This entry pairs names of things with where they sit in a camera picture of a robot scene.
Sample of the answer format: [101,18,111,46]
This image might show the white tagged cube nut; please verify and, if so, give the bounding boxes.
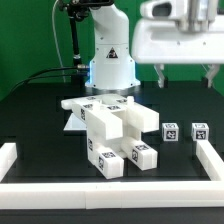
[191,123,209,141]
[162,123,179,141]

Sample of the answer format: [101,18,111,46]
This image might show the white front fence wall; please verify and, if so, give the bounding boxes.
[0,181,224,210]

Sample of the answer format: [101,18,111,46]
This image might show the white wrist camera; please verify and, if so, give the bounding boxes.
[140,0,187,20]

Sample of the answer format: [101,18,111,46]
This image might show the white right fence wall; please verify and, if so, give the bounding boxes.
[196,140,224,181]

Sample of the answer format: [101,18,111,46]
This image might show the white thin cable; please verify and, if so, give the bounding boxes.
[51,0,67,84]

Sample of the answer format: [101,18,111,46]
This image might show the black cables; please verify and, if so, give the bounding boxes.
[8,63,91,96]

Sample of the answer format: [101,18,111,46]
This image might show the white chair back frame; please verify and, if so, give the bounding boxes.
[61,94,159,140]

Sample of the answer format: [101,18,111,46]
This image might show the white left fence wall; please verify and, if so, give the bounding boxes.
[0,143,17,182]

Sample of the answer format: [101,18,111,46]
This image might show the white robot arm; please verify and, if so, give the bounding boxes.
[86,0,224,92]

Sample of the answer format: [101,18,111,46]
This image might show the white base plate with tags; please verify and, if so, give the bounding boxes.
[64,114,87,131]

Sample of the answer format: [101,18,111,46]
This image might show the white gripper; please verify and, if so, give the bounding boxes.
[132,16,224,88]

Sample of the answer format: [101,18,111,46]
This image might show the white fence wall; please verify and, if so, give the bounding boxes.
[0,181,224,210]
[196,140,224,181]
[0,143,17,182]

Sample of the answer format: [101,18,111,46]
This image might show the black camera stand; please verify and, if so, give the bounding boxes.
[58,0,115,69]

